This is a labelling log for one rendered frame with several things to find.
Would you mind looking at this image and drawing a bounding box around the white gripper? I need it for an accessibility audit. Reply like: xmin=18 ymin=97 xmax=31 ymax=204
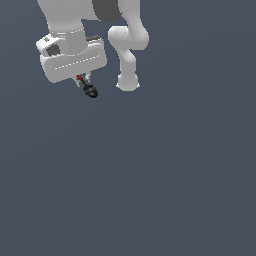
xmin=35 ymin=33 xmax=108 ymax=88

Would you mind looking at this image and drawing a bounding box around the black tool with red tip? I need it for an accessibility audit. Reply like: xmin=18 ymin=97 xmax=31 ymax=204
xmin=75 ymin=74 xmax=99 ymax=99

